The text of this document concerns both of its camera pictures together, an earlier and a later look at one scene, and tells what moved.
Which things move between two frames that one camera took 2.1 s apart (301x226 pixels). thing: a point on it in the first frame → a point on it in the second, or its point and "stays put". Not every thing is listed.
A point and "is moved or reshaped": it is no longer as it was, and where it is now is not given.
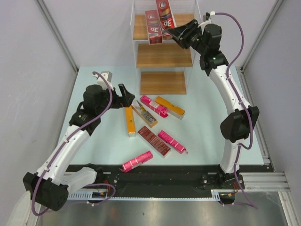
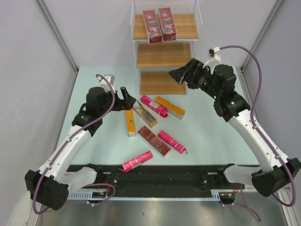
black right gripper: [182, 34] → [194, 68]
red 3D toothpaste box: [154, 30] stays put
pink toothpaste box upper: [160, 109] stays put
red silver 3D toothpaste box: [166, 17] is moved or reshaped
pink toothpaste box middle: [175, 145] stays put
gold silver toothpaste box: [149, 119] stays put
